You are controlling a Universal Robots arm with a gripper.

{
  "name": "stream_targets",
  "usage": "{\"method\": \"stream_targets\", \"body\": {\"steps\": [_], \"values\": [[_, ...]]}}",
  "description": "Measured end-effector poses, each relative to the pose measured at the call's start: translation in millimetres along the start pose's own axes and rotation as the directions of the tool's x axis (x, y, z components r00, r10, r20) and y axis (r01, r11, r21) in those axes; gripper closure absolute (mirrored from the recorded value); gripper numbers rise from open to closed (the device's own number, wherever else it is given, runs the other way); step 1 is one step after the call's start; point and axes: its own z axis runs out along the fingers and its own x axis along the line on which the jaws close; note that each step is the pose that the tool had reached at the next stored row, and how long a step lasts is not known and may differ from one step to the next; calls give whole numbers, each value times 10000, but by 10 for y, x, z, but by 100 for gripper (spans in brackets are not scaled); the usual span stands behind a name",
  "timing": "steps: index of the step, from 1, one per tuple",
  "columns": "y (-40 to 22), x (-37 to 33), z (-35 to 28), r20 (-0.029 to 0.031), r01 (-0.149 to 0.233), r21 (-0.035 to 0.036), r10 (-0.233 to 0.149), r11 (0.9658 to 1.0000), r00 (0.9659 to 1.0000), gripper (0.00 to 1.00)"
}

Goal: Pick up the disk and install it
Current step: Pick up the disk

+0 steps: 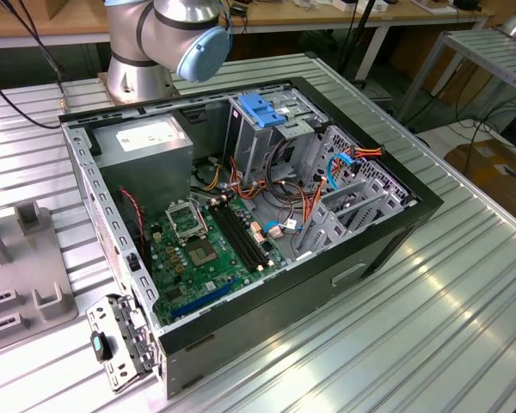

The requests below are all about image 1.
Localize black arm cable with connector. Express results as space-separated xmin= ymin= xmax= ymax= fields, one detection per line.
xmin=0 ymin=0 xmax=70 ymax=130

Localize black latch with teal button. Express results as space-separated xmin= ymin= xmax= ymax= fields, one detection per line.
xmin=89 ymin=330 xmax=114 ymax=361

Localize grey optical drive cage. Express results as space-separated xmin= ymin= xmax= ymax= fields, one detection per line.
xmin=223 ymin=85 xmax=328 ymax=182

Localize green motherboard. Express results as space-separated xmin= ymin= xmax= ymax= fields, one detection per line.
xmin=144 ymin=195 xmax=290 ymax=327

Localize orange wire strands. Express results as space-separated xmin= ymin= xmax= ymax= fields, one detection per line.
xmin=298 ymin=178 xmax=329 ymax=227

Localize blue wire with white label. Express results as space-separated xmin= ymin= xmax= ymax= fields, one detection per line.
xmin=261 ymin=219 xmax=287 ymax=237

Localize brown cardboard box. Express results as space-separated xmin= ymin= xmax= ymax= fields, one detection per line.
xmin=443 ymin=139 xmax=516 ymax=214

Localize metal card retention bracket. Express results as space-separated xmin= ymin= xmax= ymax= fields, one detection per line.
xmin=85 ymin=293 xmax=163 ymax=395

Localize blue SATA wire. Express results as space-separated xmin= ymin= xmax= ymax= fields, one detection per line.
xmin=326 ymin=151 xmax=359 ymax=191

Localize blue expansion slot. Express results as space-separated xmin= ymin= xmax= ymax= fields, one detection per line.
xmin=170 ymin=277 xmax=238 ymax=320

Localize red black fan wire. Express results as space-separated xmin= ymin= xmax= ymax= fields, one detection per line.
xmin=117 ymin=185 xmax=147 ymax=257

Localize black RAM slot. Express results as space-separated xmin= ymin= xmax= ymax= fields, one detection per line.
xmin=221 ymin=200 xmax=273 ymax=267
xmin=209 ymin=204 xmax=263 ymax=273

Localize grey parts rack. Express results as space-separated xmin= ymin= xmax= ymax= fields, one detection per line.
xmin=0 ymin=200 xmax=79 ymax=357

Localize grey metal disk bay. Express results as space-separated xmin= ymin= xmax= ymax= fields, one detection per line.
xmin=290 ymin=124 xmax=418 ymax=263

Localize yellow black wire bundle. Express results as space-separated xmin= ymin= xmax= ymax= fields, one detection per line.
xmin=193 ymin=157 xmax=224 ymax=193

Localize square brown base plate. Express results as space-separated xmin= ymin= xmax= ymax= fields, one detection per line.
xmin=96 ymin=71 xmax=178 ymax=107

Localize orange red power wire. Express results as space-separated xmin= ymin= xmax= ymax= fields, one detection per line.
xmin=346 ymin=145 xmax=384 ymax=159

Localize black PC case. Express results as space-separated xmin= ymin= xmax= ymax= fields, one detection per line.
xmin=58 ymin=76 xmax=445 ymax=401

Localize wooden desk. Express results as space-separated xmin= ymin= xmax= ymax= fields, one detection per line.
xmin=0 ymin=0 xmax=498 ymax=83

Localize metal slat side table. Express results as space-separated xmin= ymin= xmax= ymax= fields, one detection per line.
xmin=397 ymin=28 xmax=516 ymax=126

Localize orange red wire bundle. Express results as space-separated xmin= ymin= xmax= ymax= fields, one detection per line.
xmin=228 ymin=155 xmax=268 ymax=202

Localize thick black cable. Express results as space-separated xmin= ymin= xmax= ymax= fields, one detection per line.
xmin=266 ymin=137 xmax=315 ymax=203

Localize blue plastic drive latch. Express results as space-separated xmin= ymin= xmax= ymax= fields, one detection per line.
xmin=236 ymin=93 xmax=286 ymax=129

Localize metal socket cover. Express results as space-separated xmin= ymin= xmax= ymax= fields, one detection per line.
xmin=165 ymin=200 xmax=210 ymax=242

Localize grey power supply unit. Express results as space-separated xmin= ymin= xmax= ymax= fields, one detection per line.
xmin=92 ymin=112 xmax=195 ymax=220

